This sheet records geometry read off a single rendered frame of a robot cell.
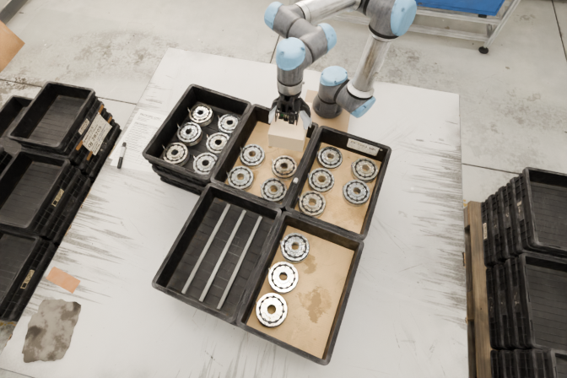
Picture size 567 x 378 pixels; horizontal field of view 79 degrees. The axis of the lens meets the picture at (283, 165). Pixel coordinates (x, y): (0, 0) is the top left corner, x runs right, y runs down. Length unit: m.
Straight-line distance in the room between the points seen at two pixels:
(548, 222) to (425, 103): 0.81
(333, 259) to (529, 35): 3.02
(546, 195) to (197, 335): 1.76
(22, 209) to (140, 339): 1.12
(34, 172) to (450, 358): 2.19
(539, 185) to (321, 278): 1.32
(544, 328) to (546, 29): 2.71
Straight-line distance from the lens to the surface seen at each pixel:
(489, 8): 3.23
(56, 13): 4.01
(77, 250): 1.64
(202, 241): 1.32
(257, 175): 1.39
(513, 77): 3.38
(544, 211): 2.11
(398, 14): 1.25
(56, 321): 1.59
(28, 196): 2.30
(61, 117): 2.35
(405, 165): 1.65
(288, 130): 1.15
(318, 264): 1.27
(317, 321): 1.24
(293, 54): 0.90
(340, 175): 1.40
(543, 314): 2.06
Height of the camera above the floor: 2.06
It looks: 61 degrees down
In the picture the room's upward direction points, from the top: straight up
